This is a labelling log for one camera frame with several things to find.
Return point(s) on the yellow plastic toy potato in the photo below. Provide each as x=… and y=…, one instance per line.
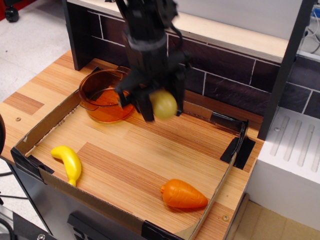
x=163, y=103

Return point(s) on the yellow plastic toy banana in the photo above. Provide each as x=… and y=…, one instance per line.
x=71, y=161

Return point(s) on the orange plastic toy carrot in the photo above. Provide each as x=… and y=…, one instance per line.
x=179, y=194

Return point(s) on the black tape strip right corner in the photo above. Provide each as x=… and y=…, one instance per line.
x=243, y=152

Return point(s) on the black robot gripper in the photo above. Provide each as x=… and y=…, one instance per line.
x=151, y=68

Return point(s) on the orange transparent plastic pot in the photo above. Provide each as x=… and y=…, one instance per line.
x=98, y=96

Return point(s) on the brown cardboard fence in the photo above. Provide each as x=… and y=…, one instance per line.
x=124, y=164

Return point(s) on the black chair caster wheel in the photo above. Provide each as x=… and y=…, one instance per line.
x=11, y=14

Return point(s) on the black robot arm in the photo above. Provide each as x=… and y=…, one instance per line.
x=151, y=20

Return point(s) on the black tape front right corner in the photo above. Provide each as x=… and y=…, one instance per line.
x=151, y=231

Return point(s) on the white ribbed drainboard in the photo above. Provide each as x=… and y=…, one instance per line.
x=286, y=176

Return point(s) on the black tape front left corner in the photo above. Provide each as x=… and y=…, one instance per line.
x=30, y=165

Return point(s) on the wooden shelf with tile backsplash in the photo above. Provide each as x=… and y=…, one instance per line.
x=232, y=77

